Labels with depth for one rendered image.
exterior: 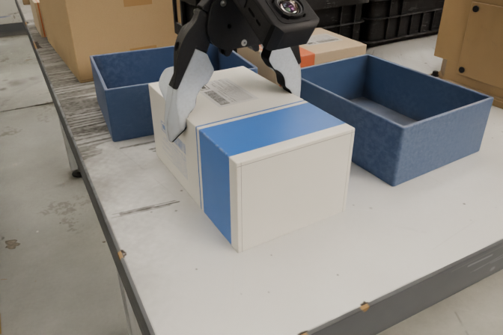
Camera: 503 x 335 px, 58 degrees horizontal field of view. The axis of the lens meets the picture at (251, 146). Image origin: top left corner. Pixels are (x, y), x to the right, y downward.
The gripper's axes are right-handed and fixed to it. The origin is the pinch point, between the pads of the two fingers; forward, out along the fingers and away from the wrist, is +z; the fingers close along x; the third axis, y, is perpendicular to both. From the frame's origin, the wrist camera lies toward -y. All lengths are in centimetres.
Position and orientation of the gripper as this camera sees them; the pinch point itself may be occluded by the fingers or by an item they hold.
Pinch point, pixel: (240, 128)
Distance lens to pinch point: 46.1
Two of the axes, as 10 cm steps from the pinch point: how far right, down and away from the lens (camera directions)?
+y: -5.1, -4.1, 7.6
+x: -8.6, 2.4, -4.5
